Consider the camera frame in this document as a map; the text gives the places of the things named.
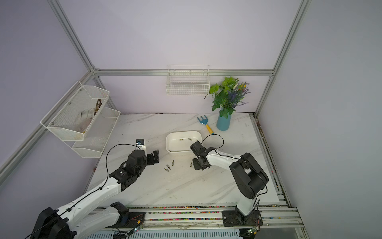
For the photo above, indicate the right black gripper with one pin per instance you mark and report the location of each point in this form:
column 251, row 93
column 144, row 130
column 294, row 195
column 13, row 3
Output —
column 197, row 166

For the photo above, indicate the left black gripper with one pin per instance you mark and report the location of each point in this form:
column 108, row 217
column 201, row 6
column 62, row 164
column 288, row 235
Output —
column 151, row 161

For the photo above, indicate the white rectangular storage box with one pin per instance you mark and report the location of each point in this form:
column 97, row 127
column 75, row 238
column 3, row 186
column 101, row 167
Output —
column 174, row 145

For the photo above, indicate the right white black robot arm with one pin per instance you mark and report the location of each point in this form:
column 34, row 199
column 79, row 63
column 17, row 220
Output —
column 250, row 178

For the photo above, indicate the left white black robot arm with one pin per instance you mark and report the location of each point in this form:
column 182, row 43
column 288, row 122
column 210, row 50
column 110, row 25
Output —
column 72, row 221

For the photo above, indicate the blue yellow garden fork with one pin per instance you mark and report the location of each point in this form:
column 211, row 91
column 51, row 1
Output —
column 204, row 120

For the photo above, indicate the teal vase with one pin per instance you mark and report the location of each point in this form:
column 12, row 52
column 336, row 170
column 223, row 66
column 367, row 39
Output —
column 224, row 119

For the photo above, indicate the lower white mesh shelf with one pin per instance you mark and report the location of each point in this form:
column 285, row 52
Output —
column 96, row 139

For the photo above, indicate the white mesh shelf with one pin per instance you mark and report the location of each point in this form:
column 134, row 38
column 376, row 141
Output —
column 60, row 120
column 96, row 139

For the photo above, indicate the artificial green plant bouquet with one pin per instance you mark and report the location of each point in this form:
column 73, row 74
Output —
column 227, row 95

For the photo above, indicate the brown dried twigs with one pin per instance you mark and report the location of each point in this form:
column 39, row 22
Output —
column 97, row 106

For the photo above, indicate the clear plastic bag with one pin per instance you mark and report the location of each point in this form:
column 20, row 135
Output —
column 84, row 119

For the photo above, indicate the upper white mesh shelf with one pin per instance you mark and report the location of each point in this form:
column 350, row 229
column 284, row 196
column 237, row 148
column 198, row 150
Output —
column 60, row 120

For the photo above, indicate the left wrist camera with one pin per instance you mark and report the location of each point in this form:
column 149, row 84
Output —
column 140, row 143

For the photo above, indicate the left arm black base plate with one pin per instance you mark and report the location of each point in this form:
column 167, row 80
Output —
column 130, row 220

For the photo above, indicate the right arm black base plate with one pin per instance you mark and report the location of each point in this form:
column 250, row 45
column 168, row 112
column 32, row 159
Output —
column 242, row 218

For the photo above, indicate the white wire wall basket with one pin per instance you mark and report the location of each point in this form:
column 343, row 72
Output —
column 188, row 80

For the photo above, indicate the aluminium frame rail base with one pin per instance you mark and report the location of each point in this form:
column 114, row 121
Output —
column 209, row 222

